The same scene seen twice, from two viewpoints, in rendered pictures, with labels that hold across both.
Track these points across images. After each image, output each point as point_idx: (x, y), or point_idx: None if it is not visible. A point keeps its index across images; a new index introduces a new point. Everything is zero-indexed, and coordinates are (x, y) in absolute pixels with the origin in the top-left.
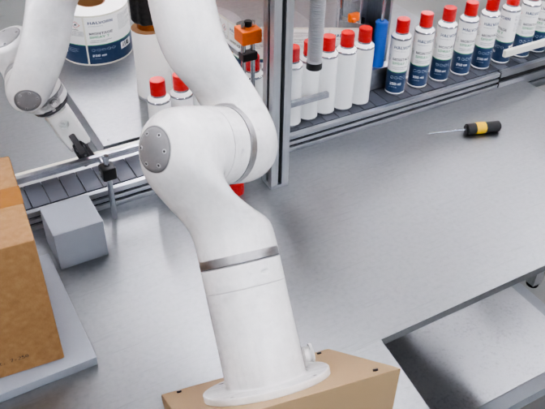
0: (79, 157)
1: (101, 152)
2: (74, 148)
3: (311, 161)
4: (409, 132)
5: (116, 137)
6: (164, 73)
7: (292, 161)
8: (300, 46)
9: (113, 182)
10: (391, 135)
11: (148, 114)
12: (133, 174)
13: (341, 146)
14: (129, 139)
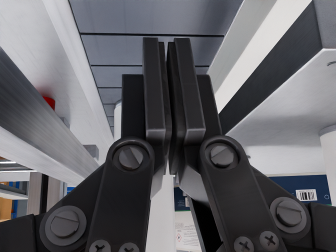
0: (145, 109)
1: (227, 84)
2: (90, 232)
3: (86, 138)
4: (98, 161)
5: (318, 75)
6: (330, 187)
7: (92, 132)
8: (192, 226)
9: (79, 19)
10: (99, 158)
11: (148, 248)
12: (110, 64)
13: (100, 148)
14: (278, 85)
